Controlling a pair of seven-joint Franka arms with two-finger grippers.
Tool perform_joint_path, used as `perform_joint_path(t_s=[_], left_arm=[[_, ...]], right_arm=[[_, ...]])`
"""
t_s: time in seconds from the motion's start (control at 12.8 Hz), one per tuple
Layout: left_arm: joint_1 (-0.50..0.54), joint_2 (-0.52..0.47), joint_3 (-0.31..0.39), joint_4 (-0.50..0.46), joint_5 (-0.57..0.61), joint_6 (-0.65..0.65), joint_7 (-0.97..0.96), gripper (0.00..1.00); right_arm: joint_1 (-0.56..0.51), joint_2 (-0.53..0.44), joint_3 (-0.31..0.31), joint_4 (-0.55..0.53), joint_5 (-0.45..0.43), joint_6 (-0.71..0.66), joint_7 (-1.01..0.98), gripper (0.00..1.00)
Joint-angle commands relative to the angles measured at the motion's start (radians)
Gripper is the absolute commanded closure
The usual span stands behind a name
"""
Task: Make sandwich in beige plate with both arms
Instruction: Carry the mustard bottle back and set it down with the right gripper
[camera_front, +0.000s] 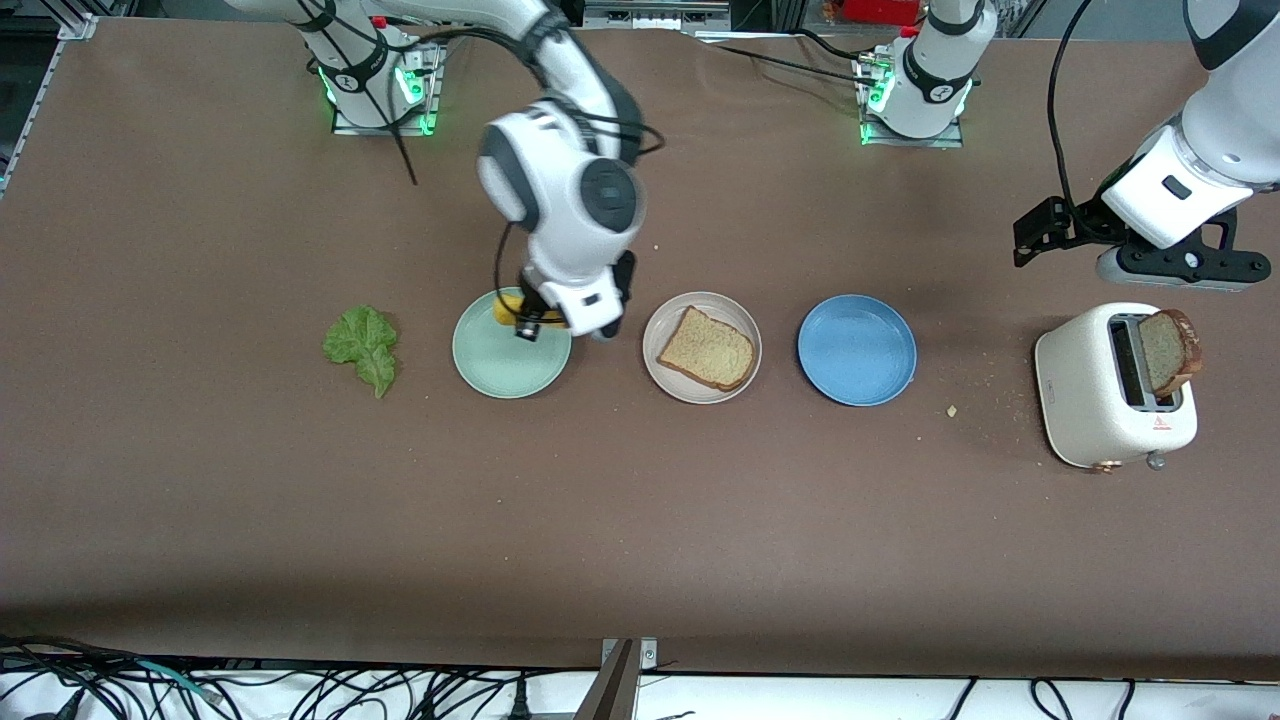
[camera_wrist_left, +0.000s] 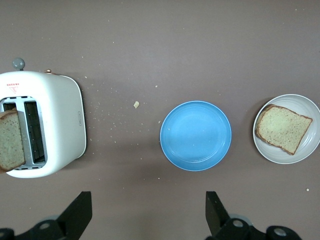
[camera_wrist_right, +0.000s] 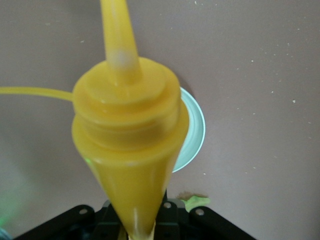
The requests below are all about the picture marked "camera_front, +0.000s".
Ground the brown bread slice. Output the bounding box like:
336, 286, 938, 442
656, 306, 758, 392
1138, 308, 1204, 399

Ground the green lettuce leaf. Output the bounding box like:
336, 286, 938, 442
322, 305, 399, 400

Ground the mint green plate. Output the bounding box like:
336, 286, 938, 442
452, 287, 573, 400

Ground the beige plate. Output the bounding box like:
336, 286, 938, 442
642, 291, 763, 405

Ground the blue plate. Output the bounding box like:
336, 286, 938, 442
797, 294, 918, 408

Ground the white two-slot toaster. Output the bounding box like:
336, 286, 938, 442
1034, 302, 1199, 473

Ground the red box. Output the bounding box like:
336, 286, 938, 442
838, 0, 923, 27

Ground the grey metal box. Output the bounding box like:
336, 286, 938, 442
583, 0, 733, 31

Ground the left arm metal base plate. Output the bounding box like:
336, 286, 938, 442
858, 50, 967, 149

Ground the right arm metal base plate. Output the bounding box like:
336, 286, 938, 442
332, 40, 447, 137

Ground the black base power cable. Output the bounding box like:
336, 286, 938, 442
690, 30, 881, 86

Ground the grey metal table bracket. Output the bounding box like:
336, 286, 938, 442
573, 637, 661, 720

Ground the teal floor cable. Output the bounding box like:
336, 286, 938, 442
135, 658, 219, 698

